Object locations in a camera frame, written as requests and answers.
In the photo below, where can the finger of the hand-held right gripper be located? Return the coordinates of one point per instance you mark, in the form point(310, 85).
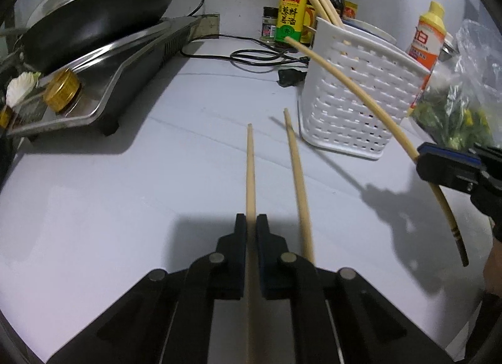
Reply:
point(447, 174)
point(447, 150)

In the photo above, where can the yellow liquid seasoning bottle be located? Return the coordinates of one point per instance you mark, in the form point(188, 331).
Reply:
point(351, 5)

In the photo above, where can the person's right forearm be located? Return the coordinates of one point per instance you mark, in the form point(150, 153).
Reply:
point(495, 270)

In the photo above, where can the black power plug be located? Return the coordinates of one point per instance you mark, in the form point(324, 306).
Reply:
point(291, 78)

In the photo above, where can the gold cap spice jar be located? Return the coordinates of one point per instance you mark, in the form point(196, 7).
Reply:
point(62, 89)

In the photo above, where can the yellow orange squeeze bottle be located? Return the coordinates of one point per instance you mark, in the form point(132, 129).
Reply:
point(425, 42)

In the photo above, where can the flowering green vegetables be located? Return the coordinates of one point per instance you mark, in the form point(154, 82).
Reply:
point(455, 117)

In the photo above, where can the black induction cooker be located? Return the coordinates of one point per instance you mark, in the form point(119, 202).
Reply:
point(129, 70)

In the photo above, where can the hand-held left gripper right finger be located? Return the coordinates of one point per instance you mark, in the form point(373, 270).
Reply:
point(263, 246)

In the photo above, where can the small black pot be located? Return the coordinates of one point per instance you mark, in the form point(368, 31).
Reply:
point(4, 160)

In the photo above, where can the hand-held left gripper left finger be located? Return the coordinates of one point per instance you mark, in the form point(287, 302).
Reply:
point(240, 246)

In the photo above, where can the yellow green label sauce bottle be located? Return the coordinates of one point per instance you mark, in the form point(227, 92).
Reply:
point(290, 19)

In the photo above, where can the small seasoning jar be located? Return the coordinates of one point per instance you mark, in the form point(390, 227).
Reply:
point(269, 27)

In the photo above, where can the clear plastic bag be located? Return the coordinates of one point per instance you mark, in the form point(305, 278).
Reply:
point(478, 58)

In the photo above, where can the blue bowl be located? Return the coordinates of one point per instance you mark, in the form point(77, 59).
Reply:
point(368, 27)

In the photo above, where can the white plastic utensil basket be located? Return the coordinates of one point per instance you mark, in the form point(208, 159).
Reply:
point(353, 113)

